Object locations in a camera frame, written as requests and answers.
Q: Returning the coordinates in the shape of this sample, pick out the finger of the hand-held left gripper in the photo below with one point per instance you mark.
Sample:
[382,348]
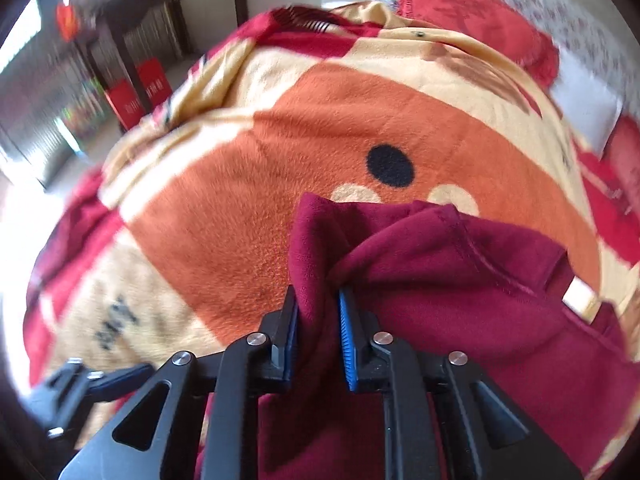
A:
[67,372]
[122,380]

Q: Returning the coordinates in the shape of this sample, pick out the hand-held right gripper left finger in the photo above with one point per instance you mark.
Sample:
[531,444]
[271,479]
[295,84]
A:
[289,332]

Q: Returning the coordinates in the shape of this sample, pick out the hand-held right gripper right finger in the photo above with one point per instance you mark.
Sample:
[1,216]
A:
[348,342]

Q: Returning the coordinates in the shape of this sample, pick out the maroon fleece sweater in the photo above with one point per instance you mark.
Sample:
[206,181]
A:
[450,310]

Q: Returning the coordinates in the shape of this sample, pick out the red orange printed blanket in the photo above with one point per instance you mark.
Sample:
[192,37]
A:
[240,175]

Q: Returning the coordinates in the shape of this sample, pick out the colourful boxes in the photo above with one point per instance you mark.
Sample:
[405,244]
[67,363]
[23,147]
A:
[87,110]

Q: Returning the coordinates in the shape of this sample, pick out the red heart-shaped pillow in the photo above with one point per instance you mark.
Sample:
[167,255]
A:
[627,152]
[475,20]

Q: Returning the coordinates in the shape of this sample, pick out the white pillow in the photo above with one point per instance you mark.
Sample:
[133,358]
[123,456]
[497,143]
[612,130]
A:
[587,100]

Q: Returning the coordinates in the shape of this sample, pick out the small red packet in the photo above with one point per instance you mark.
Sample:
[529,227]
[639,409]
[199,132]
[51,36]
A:
[69,20]

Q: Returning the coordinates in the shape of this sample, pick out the dark wooden table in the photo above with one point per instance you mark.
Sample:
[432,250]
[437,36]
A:
[150,5]

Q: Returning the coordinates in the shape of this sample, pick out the floral pillow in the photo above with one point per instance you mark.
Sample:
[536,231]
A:
[565,15]

